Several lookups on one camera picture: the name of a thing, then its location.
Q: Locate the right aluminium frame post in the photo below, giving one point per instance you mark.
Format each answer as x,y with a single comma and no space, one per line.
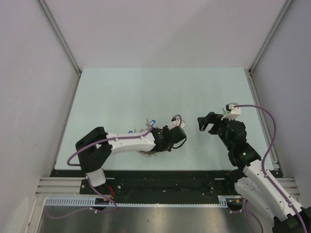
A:
271,34

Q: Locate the metal key organizer ring disc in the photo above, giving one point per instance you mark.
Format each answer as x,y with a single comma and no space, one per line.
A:
149,153

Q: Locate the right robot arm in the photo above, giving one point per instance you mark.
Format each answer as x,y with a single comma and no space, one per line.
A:
253,181

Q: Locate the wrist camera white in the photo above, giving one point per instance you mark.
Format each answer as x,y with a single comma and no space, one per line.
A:
234,111
177,120

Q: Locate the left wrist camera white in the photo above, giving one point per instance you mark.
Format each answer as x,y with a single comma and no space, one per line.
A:
177,120

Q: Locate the aluminium front rail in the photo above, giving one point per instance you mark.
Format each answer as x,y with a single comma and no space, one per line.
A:
50,186

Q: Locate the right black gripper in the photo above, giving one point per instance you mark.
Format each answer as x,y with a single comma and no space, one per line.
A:
203,122

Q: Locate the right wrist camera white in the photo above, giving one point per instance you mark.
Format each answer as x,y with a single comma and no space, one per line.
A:
234,111

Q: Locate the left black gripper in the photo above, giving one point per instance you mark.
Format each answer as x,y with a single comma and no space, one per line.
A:
164,128

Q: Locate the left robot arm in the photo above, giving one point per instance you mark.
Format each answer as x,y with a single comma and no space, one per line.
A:
94,149

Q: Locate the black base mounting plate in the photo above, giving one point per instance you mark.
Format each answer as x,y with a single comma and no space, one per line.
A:
169,187

